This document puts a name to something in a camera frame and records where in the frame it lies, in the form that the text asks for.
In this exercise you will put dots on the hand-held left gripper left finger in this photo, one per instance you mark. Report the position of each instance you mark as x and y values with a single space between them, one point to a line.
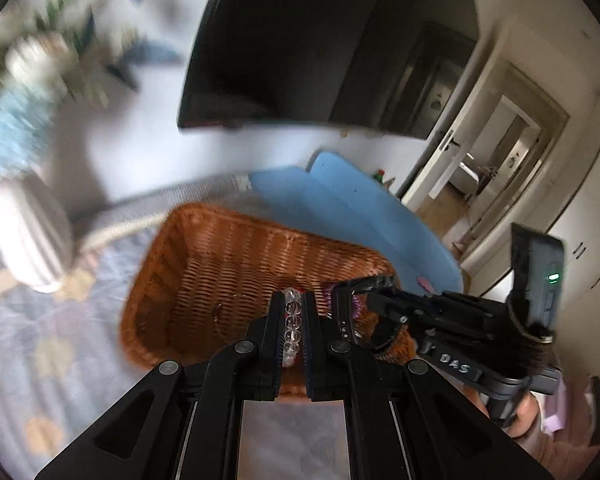
279 345

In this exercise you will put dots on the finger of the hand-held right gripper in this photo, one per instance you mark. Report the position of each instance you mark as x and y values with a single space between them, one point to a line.
385 305
342 300

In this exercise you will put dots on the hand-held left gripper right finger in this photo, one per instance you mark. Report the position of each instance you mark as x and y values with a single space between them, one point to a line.
310 345

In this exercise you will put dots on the brown wicker basket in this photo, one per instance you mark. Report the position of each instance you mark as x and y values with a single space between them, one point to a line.
205 270

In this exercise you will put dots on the person's right hand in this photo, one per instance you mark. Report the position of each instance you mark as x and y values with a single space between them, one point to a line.
524 422

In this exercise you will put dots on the small pink clip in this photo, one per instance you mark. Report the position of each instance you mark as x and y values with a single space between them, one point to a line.
425 284

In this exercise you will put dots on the blue board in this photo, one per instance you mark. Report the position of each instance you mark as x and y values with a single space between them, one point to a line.
360 220

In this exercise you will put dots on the small red green figure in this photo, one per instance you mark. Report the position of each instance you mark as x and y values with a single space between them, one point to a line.
380 177

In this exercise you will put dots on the white door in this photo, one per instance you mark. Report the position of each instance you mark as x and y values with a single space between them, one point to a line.
440 170

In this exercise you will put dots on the white cabinet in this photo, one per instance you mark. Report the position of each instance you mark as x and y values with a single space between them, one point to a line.
590 220

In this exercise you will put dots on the fan-patterned tablecloth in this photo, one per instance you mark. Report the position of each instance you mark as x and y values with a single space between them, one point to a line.
55 320

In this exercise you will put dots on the white ribbed vase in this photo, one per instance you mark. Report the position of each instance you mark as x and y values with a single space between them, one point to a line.
30 240

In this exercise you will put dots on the blue and white artificial flowers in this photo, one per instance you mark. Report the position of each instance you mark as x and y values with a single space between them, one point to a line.
10 125

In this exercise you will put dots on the black wall television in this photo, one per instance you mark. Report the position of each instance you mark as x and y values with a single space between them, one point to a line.
290 35

